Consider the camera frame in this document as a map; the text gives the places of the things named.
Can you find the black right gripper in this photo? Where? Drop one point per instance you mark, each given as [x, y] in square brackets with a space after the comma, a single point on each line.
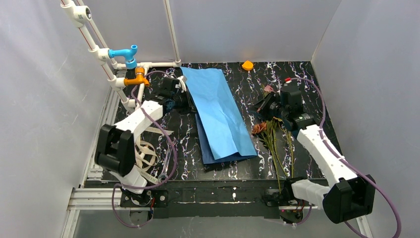
[265, 107]

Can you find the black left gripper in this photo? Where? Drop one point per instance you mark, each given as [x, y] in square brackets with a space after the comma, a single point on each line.
[179, 99]

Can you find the brown pink fake flower bunch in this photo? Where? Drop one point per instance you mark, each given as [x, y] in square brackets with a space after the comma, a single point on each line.
[266, 132]

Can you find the yellow fake flower bunch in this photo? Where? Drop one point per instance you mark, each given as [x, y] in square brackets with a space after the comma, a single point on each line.
[283, 148]

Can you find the blue wrapping paper sheet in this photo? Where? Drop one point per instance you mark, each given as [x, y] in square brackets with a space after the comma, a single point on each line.
[222, 131]

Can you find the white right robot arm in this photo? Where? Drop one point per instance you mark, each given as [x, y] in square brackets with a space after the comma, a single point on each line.
[347, 195]

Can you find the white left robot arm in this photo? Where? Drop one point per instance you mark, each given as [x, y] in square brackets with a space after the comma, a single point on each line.
[115, 150]

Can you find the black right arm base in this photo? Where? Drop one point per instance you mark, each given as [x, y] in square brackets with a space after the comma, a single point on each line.
[292, 212]

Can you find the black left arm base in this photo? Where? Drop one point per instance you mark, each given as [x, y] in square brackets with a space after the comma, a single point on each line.
[144, 203]

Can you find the orange plastic tap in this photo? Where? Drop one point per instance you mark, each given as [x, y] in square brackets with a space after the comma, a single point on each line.
[135, 76]

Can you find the orange plastic piece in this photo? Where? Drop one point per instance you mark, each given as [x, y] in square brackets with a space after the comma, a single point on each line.
[247, 65]

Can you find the blue plastic tap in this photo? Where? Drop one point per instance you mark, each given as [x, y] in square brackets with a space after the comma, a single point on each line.
[128, 54]

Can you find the cream printed ribbon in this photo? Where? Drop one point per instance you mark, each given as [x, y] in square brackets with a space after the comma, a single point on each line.
[145, 158]

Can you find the silver open-end wrench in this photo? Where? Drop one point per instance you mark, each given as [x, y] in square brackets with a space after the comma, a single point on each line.
[163, 175]

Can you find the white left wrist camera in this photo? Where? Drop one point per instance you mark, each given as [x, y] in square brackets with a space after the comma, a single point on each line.
[182, 82]

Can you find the white pvc pipe frame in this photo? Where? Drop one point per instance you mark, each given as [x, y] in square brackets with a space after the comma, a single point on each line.
[81, 17]

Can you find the aluminium extrusion frame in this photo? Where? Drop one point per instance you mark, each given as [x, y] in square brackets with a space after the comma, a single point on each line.
[91, 213]

